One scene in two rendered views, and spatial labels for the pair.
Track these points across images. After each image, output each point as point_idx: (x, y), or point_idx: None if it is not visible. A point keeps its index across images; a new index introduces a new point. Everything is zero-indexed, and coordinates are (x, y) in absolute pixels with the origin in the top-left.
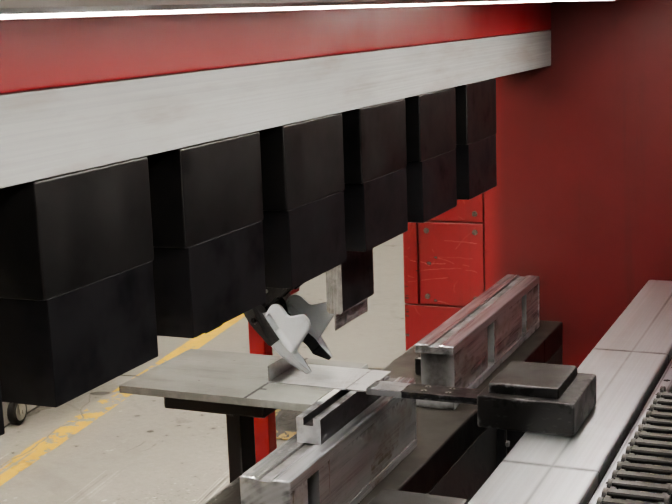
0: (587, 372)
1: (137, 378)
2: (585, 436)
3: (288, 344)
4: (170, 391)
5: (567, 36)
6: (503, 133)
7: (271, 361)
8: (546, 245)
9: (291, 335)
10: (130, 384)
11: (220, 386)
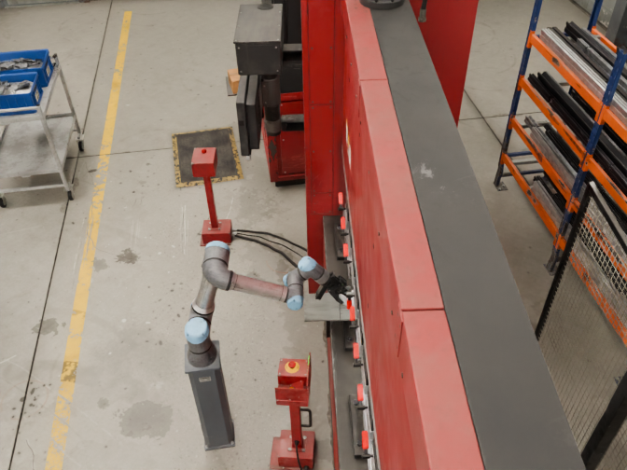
0: None
1: (305, 315)
2: None
3: (345, 302)
4: (319, 320)
5: None
6: (340, 170)
7: (330, 297)
8: None
9: (346, 300)
10: (307, 319)
11: (329, 314)
